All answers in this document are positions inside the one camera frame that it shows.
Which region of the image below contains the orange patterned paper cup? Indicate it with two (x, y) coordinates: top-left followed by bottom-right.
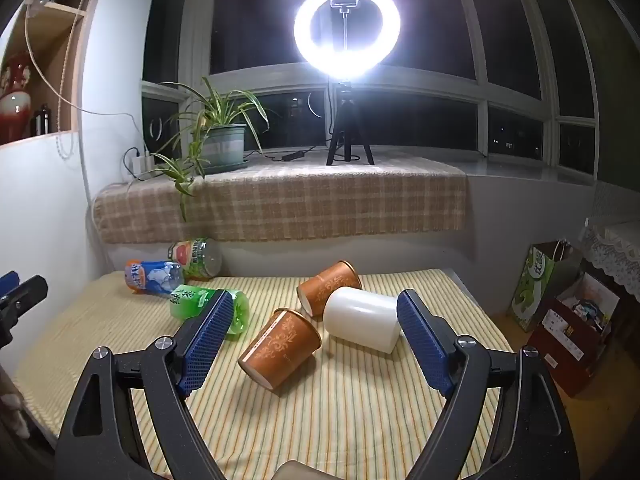
(237, 308), (322, 392)
(296, 260), (362, 317)

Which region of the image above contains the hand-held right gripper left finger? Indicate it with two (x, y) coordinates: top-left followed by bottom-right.
(54, 289), (236, 480)

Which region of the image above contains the blue orange label bottle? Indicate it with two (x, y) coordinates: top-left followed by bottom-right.
(125, 259), (186, 296)

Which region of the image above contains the wooden shelf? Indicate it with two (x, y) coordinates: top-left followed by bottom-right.
(0, 0), (108, 148)

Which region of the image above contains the potted spider plant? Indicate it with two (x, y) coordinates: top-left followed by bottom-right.
(137, 76), (281, 222)

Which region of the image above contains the red vase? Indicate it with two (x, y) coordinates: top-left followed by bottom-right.
(0, 52), (35, 145)

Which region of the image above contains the plaid cloth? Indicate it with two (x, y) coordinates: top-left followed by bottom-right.
(92, 152), (468, 246)

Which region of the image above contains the black cable with switch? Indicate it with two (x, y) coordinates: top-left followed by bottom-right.
(242, 85), (337, 163)

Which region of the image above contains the white lace cloth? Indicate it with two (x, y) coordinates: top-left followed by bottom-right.
(580, 217), (640, 306)

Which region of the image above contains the green paper bag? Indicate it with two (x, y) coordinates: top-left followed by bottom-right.
(506, 241), (583, 333)

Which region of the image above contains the red green label bottle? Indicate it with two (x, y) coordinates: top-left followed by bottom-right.
(167, 237), (223, 281)

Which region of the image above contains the black tripod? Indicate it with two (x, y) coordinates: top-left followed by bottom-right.
(325, 80), (376, 167)

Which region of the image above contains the white cup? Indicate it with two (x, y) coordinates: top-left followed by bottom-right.
(322, 286), (402, 354)

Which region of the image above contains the ring light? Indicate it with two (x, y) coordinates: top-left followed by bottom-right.
(294, 0), (402, 83)

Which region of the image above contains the red cardboard box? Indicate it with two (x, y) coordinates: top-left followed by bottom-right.
(525, 272), (621, 400)

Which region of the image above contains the green plastic bottle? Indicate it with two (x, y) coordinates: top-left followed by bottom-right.
(170, 285), (251, 336)

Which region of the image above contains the white cable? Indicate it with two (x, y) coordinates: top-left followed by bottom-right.
(22, 0), (147, 161)

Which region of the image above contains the striped table mat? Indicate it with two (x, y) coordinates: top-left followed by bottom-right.
(12, 269), (516, 480)

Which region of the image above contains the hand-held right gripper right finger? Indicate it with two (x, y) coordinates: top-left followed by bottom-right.
(396, 288), (582, 480)

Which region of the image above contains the black thermos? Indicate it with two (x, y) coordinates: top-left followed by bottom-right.
(31, 104), (52, 137)

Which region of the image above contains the white power strip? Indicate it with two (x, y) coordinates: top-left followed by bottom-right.
(124, 147), (156, 178)

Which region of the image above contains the white window frame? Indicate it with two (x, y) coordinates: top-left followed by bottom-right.
(142, 0), (598, 176)

